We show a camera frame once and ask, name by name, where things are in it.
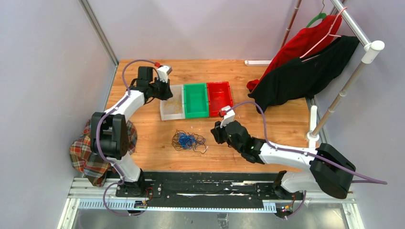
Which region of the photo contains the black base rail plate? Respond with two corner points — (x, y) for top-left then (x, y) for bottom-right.
(115, 170), (304, 209)

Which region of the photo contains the brown cable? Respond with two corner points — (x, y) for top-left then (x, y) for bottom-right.
(171, 129), (208, 155)

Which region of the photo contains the pink hanger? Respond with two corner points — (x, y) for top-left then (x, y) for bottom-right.
(300, 7), (347, 59)

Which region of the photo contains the green plastic bin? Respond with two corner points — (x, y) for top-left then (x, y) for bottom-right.
(183, 83), (209, 119)

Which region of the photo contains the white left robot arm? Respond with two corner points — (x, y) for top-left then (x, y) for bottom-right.
(90, 65), (173, 197)

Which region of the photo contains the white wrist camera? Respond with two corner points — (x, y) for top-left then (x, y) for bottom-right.
(156, 65), (172, 83)
(219, 105), (235, 128)

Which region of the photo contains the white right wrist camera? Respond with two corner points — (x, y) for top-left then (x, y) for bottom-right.
(219, 105), (235, 128)

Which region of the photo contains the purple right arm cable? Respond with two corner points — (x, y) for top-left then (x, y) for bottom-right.
(226, 101), (388, 219)

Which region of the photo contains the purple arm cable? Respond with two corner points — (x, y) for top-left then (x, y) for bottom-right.
(95, 59), (160, 217)
(226, 101), (388, 219)

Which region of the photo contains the yellow cable piece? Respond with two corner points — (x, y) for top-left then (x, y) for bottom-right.
(164, 88), (185, 115)

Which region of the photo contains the white translucent plastic bin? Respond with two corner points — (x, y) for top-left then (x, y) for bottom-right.
(160, 84), (185, 121)

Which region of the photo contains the silver clothes rack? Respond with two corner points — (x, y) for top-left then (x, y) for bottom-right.
(278, 0), (385, 149)

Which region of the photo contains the black shirt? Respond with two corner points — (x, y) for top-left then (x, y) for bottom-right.
(248, 35), (359, 111)

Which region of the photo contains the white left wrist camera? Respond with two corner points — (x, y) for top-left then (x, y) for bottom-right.
(156, 65), (172, 83)

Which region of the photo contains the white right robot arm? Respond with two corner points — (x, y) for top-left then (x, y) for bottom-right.
(211, 121), (356, 199)

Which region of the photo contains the blue cable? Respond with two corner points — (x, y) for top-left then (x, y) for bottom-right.
(178, 133), (198, 150)

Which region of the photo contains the grey corner wall post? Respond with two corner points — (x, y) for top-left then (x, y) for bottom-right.
(79, 0), (119, 67)

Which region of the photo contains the red plastic bin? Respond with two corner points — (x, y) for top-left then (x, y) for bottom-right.
(206, 82), (233, 117)

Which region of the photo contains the red shirt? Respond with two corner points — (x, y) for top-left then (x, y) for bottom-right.
(246, 15), (342, 98)

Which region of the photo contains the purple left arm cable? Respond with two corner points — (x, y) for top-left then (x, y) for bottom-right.
(95, 59), (160, 217)

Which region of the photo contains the plaid cloth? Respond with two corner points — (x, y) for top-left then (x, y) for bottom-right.
(69, 118), (138, 187)

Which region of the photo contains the green hanger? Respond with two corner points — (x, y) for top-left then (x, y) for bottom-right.
(306, 0), (327, 28)

